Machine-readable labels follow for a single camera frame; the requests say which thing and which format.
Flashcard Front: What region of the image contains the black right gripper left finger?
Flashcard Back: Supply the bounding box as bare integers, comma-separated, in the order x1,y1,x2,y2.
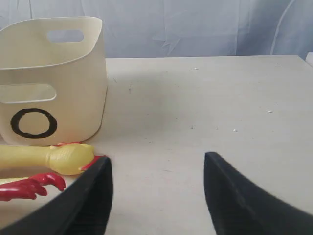
0,156,113,235

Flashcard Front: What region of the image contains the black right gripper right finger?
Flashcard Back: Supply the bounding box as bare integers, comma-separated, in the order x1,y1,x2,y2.
204,152,313,235

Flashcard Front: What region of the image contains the whole yellow rubber chicken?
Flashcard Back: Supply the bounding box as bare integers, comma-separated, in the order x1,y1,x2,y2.
0,142,100,175

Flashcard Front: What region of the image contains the cream bin marked O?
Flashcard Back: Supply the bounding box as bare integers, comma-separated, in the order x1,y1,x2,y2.
0,16,108,146

